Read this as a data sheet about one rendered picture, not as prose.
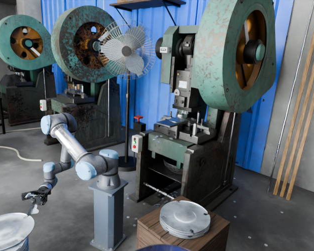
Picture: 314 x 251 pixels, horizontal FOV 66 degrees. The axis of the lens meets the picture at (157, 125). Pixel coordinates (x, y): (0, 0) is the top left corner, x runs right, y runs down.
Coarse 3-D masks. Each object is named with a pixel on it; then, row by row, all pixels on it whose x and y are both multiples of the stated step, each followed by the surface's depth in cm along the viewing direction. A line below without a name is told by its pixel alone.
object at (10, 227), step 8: (0, 216) 140; (8, 216) 140; (16, 216) 141; (24, 216) 141; (0, 224) 134; (8, 224) 133; (16, 224) 134; (24, 224) 135; (32, 224) 135; (0, 232) 127; (8, 232) 128; (16, 232) 129; (24, 232) 129; (0, 240) 123; (8, 240) 123; (16, 240) 123; (0, 248) 118
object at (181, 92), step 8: (176, 72) 191; (184, 72) 186; (176, 80) 192; (184, 80) 187; (176, 88) 193; (184, 88) 188; (176, 96) 191; (184, 96) 189; (192, 96) 189; (176, 104) 192; (184, 104) 188; (192, 104) 192
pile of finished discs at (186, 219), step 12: (168, 204) 150; (180, 204) 151; (192, 204) 152; (168, 216) 139; (180, 216) 139; (192, 216) 139; (204, 216) 141; (168, 228) 130; (180, 228) 130; (192, 228) 130; (204, 228) 130
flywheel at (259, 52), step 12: (252, 12) 161; (252, 24) 166; (264, 24) 171; (240, 36) 156; (252, 36) 170; (264, 36) 177; (240, 48) 155; (252, 48) 151; (264, 48) 155; (240, 60) 159; (252, 60) 154; (240, 72) 169; (252, 72) 185; (240, 84) 174; (252, 84) 181
